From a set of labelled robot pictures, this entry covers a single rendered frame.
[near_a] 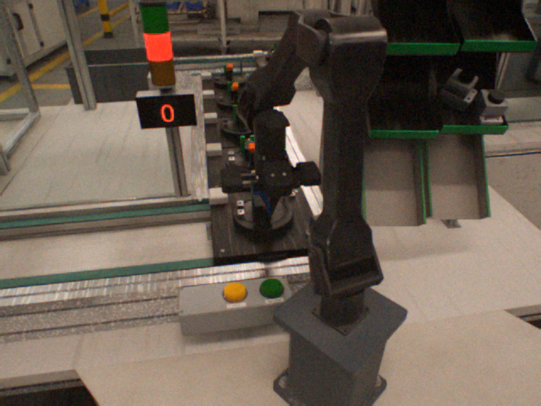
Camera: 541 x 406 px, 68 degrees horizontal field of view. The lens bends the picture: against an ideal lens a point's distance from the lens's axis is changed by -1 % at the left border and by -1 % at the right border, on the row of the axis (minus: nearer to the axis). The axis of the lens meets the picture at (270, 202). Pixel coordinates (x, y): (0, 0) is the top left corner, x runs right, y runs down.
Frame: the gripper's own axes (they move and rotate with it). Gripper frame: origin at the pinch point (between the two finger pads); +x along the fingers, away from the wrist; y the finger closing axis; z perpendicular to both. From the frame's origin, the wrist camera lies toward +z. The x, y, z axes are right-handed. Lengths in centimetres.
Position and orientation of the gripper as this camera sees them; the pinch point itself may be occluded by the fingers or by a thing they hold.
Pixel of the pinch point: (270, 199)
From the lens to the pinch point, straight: 79.8
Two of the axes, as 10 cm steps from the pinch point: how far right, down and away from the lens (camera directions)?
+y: 9.9, -0.9, 1.3
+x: 0.0, 8.3, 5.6
